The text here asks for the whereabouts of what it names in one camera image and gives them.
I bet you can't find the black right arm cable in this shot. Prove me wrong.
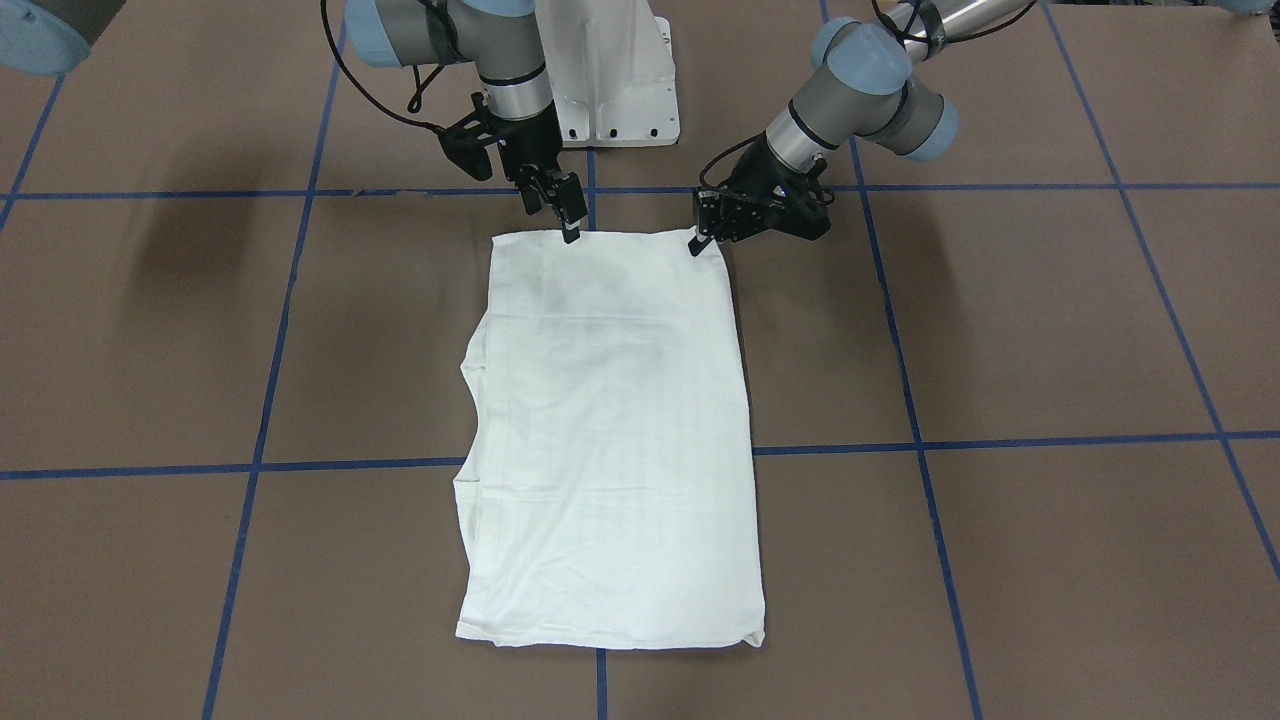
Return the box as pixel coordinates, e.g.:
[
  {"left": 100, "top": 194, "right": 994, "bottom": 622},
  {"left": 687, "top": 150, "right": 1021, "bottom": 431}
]
[{"left": 320, "top": 0, "right": 451, "bottom": 136}]

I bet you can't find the white metal base plate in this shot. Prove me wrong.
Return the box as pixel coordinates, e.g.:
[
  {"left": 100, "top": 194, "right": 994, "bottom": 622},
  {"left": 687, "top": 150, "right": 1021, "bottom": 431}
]
[{"left": 535, "top": 1, "right": 681, "bottom": 149}]

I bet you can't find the white printed t-shirt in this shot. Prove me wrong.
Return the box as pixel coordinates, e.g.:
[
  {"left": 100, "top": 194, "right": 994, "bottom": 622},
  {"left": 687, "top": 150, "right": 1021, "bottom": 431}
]
[{"left": 454, "top": 229, "right": 765, "bottom": 650}]

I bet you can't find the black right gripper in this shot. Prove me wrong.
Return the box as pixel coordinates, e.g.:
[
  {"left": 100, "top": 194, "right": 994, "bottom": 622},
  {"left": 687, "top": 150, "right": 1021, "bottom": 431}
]
[{"left": 438, "top": 92, "right": 588, "bottom": 243}]

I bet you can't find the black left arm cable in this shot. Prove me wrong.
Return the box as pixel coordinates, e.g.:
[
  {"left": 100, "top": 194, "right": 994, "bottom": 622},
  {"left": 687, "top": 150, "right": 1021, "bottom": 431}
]
[{"left": 696, "top": 140, "right": 765, "bottom": 193}]

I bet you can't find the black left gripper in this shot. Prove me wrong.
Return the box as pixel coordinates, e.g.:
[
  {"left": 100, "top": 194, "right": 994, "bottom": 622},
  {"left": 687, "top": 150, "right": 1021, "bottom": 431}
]
[{"left": 687, "top": 135, "right": 835, "bottom": 258}]

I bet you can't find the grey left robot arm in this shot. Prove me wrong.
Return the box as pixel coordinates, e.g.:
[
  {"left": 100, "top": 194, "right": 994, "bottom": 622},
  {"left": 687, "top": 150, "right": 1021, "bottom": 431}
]
[{"left": 687, "top": 1, "right": 1277, "bottom": 256}]

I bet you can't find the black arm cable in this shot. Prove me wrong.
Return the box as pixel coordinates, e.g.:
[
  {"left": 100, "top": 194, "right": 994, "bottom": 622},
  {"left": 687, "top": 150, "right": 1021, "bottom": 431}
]
[
  {"left": 320, "top": 0, "right": 451, "bottom": 136},
  {"left": 696, "top": 140, "right": 765, "bottom": 193}
]

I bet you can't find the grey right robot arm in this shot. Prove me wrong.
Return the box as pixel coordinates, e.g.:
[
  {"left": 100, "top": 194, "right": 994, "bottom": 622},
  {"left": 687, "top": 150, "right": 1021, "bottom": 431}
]
[{"left": 3, "top": 1, "right": 588, "bottom": 242}]

